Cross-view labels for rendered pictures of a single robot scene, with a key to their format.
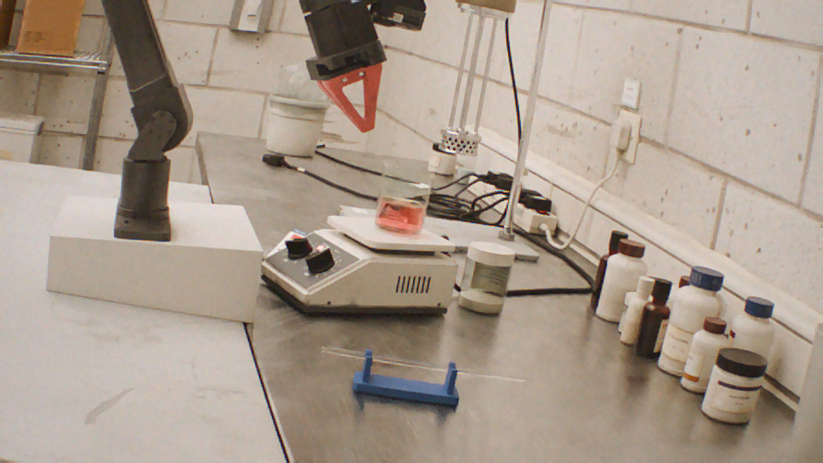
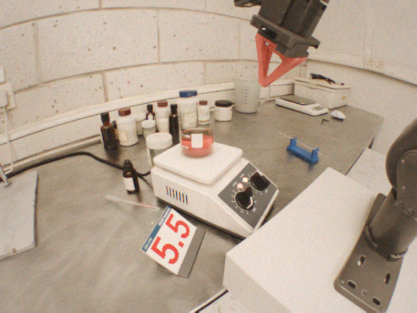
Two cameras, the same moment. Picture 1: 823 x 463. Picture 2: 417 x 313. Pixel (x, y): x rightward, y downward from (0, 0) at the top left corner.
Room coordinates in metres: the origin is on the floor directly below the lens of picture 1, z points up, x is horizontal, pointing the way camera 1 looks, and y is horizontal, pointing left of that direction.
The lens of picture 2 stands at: (1.41, 0.33, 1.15)
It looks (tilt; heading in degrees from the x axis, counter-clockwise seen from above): 28 degrees down; 247
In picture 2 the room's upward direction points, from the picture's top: straight up
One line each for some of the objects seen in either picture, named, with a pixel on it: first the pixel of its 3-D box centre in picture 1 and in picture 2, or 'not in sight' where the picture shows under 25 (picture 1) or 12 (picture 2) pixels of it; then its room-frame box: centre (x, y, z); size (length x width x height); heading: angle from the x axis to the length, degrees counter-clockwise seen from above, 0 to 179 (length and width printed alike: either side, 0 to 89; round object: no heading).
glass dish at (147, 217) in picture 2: not in sight; (153, 215); (1.40, 0.06, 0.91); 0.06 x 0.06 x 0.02
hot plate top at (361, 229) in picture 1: (390, 233); (199, 156); (1.30, 0.02, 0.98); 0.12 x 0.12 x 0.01; 34
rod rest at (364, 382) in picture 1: (408, 377); (303, 148); (0.98, -0.02, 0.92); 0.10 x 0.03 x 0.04; 96
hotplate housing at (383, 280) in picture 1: (366, 267); (211, 181); (1.29, 0.05, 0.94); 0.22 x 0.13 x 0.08; 124
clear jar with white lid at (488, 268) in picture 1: (486, 277); (160, 153); (1.35, -0.10, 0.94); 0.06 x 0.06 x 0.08
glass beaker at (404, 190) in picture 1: (405, 199); (195, 131); (1.30, 0.01, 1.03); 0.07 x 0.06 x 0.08; 113
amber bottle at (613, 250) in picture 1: (612, 269); (107, 130); (1.48, -0.29, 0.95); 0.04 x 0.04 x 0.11
